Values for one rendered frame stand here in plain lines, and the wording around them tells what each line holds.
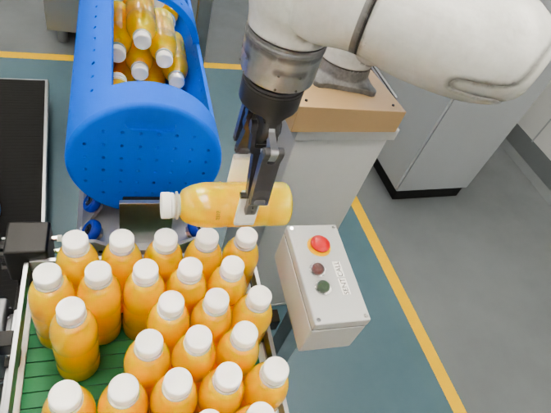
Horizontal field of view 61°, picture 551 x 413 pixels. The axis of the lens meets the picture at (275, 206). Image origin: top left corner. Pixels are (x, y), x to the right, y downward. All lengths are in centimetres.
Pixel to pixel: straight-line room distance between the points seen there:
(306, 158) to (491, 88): 92
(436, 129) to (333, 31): 199
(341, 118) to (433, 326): 134
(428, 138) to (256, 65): 199
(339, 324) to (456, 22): 50
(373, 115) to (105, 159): 71
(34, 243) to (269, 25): 60
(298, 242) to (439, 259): 181
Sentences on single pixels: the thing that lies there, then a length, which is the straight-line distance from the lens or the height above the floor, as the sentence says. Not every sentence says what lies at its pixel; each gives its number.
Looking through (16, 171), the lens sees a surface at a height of 15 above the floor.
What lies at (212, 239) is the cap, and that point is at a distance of 81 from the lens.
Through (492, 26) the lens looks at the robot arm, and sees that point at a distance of 45.
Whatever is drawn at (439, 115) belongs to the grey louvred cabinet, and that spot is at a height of 60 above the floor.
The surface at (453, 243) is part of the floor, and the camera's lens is 273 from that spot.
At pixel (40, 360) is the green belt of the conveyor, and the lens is 92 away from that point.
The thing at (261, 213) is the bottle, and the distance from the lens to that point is 69.
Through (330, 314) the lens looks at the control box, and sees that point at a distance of 78.
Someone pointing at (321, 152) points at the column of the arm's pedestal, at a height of 91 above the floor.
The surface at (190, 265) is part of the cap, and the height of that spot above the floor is 109.
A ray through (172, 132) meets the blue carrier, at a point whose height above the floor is 118.
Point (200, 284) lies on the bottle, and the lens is 79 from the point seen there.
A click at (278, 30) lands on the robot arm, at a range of 49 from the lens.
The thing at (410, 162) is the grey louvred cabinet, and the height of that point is 30.
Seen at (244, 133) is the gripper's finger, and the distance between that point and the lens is 64.
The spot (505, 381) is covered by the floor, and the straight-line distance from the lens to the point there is 241.
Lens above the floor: 173
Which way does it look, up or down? 46 degrees down
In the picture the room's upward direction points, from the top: 20 degrees clockwise
